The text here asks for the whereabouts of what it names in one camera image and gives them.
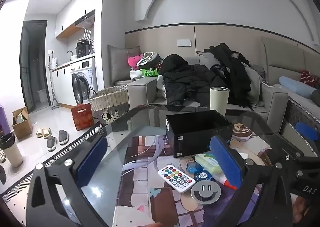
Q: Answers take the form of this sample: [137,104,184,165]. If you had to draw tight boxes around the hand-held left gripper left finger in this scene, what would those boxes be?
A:
[26,136,108,227]

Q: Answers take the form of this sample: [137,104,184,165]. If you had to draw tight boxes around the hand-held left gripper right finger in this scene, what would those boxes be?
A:
[200,136,293,227]

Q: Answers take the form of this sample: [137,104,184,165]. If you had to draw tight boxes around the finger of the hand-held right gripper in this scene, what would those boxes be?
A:
[274,121,320,154]
[265,148,304,167]

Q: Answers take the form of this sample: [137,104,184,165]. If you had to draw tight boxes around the light green wipes packet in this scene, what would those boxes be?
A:
[195,152,223,175]

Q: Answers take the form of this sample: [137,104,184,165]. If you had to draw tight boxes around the black storage box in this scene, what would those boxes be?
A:
[166,110,234,159]

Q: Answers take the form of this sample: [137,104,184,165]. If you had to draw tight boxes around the white remote control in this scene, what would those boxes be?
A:
[157,164,196,194]

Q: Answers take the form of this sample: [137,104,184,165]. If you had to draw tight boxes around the person's right hand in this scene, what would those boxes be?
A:
[292,195,319,224]

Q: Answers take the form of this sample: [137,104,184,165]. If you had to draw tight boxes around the white glue bottle red cap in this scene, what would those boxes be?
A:
[212,174,238,190]

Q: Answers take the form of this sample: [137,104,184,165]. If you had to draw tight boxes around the grey round desk socket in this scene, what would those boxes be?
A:
[191,181,221,203]

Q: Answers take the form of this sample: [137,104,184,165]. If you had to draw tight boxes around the patterned floor rug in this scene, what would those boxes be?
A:
[2,121,108,204]

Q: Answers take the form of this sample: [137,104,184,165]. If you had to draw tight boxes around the brown sandal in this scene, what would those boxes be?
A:
[233,123,254,140]

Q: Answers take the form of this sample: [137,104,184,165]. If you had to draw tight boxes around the blue pillow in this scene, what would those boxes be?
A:
[278,76,317,99]

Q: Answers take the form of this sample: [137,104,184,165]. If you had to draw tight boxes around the red gift bag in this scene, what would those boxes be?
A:
[71,103,95,131]

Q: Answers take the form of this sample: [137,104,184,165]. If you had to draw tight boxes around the red patterned cloth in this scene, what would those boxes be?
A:
[299,70,320,89]

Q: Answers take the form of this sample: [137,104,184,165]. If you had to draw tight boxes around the beige slippers pair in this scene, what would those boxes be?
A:
[36,128,52,139]

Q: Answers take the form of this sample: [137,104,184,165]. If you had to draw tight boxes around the wicker laundry basket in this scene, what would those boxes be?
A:
[89,86,131,125]

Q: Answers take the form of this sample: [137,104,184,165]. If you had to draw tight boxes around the cream tumbler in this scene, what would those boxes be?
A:
[210,87,230,117]

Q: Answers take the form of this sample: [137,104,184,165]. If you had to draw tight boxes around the grey clothes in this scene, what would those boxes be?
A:
[243,63,263,107]

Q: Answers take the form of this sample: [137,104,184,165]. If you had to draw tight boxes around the beige bed headboard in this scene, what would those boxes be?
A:
[261,36,320,85]

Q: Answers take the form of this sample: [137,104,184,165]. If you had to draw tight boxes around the printed cartoon table mat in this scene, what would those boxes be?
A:
[112,124,275,227]

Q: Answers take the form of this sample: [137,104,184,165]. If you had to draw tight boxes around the cardboard box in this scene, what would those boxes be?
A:
[12,107,33,140]

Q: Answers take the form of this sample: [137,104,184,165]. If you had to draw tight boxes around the white washing machine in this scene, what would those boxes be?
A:
[70,58,98,107]

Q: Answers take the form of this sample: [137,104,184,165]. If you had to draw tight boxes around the mop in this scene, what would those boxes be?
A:
[47,55,59,110]

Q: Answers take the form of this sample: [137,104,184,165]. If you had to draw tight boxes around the trash bin with black bag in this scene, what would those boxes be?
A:
[0,132,24,167]

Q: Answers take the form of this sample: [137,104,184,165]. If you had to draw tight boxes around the grey sofa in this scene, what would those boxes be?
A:
[107,45,288,122]

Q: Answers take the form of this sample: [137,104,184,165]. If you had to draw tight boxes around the black clothes pile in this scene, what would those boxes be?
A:
[204,43,252,108]

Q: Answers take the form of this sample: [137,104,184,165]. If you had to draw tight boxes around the black puffer jacket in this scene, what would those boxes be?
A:
[159,54,216,108]

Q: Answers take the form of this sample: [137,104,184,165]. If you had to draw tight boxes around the purple suitcase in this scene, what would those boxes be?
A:
[0,104,6,144]

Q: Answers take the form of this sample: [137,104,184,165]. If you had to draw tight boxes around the grey cushion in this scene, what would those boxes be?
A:
[107,45,140,83]

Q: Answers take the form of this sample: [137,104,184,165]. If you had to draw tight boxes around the green cloth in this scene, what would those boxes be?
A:
[141,68,159,78]

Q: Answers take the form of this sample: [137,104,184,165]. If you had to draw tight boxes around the white shopping bag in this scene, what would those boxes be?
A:
[196,51,216,66]

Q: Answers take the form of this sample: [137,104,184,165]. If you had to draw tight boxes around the pink plush toy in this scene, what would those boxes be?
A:
[128,55,142,70]

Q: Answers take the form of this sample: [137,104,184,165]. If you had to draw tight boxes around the dark door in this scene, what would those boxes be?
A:
[20,20,48,114]

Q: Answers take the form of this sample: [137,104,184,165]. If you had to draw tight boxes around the black cooker appliance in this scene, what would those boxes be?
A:
[76,40,94,58]

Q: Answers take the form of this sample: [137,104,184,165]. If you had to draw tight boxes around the black white mask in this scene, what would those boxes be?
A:
[136,52,161,69]

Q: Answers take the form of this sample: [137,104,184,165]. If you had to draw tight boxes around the range hood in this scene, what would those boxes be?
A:
[74,9,96,29]

